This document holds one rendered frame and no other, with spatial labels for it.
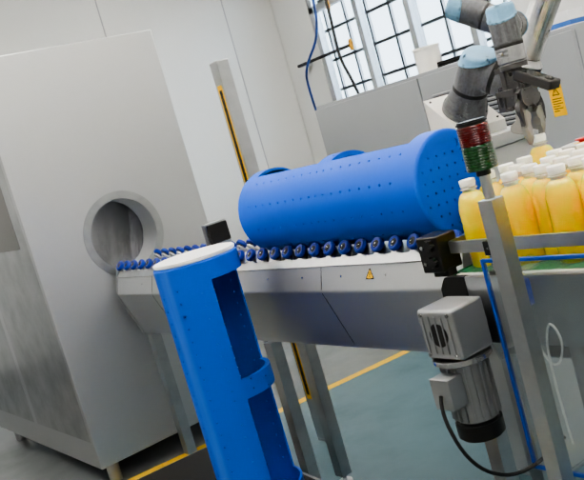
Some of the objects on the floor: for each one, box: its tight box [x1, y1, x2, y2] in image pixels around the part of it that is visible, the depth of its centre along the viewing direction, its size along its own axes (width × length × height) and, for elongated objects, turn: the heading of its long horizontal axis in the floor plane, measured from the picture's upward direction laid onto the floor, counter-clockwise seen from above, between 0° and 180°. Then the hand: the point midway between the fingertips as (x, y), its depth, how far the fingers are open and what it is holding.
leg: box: [264, 341, 321, 479], centre depth 311 cm, size 6×6×63 cm
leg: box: [148, 332, 197, 454], centre depth 391 cm, size 6×6×63 cm
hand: (537, 137), depth 218 cm, fingers closed on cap, 4 cm apart
